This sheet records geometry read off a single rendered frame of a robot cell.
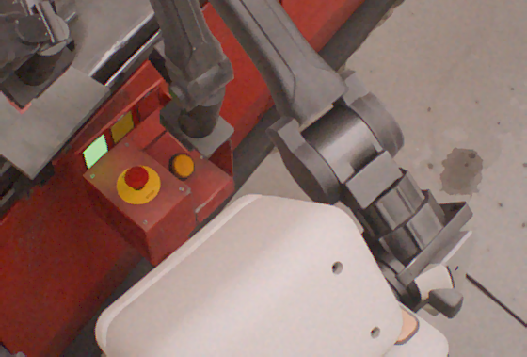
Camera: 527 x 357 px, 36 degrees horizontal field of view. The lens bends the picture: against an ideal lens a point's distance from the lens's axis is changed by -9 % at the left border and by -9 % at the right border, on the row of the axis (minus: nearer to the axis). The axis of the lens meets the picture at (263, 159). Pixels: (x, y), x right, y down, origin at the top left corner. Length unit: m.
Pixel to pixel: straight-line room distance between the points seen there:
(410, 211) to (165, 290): 0.28
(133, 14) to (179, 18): 0.45
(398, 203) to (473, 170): 1.56
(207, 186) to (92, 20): 0.35
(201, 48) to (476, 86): 1.57
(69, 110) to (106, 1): 0.36
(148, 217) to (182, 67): 0.33
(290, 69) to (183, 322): 0.31
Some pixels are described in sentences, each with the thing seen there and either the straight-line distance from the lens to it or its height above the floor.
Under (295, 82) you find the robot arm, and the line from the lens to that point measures 0.84.
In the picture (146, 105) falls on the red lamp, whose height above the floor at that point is 0.82.
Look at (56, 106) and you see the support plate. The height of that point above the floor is 1.00.
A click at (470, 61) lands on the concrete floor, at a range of 2.65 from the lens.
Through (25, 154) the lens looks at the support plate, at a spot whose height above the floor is 1.00.
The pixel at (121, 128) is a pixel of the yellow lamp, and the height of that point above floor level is 0.81.
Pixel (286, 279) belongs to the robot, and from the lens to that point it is 0.64.
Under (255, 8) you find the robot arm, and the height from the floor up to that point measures 1.36.
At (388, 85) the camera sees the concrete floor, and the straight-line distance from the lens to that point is 2.54.
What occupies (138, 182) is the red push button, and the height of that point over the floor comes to 0.81.
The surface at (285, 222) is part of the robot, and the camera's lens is 0.68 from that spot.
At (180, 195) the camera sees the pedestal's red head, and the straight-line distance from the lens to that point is 1.39.
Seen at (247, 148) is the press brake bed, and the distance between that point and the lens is 2.32.
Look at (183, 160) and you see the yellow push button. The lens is 1.49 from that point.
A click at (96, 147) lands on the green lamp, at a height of 0.82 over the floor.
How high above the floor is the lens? 1.96
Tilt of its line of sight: 56 degrees down
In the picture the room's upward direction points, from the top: 1 degrees counter-clockwise
